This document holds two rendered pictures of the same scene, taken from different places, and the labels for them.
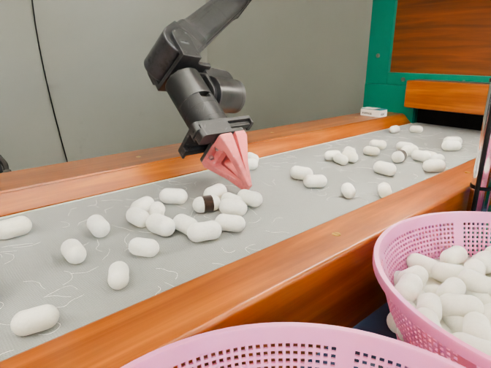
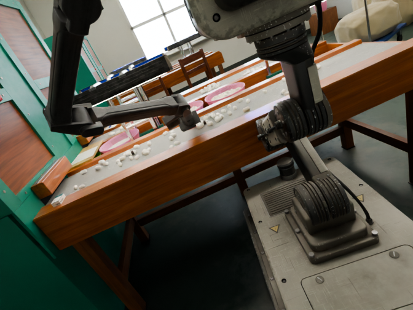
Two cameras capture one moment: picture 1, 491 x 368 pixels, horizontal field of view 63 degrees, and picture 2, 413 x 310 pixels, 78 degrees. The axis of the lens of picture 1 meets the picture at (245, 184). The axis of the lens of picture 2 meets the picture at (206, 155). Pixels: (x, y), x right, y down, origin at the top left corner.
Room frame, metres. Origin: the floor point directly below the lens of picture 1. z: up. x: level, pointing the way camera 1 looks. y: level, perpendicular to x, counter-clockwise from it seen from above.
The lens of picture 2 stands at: (1.43, 0.81, 1.15)
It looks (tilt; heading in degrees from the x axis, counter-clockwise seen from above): 25 degrees down; 221
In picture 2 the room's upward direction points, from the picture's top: 24 degrees counter-clockwise
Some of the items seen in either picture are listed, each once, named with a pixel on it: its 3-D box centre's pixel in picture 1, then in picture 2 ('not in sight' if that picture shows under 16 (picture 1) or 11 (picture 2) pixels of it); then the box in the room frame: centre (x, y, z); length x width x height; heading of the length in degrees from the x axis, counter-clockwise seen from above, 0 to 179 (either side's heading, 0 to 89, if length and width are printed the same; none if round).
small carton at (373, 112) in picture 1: (373, 112); (58, 200); (1.10, -0.35, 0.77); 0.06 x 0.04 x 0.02; 42
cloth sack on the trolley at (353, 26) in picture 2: not in sight; (366, 23); (-2.66, 0.60, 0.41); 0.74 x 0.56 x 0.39; 136
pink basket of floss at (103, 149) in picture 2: not in sight; (123, 146); (0.56, -0.56, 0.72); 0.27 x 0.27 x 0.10
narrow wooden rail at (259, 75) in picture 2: not in sight; (206, 103); (0.04, -0.22, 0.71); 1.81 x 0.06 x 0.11; 132
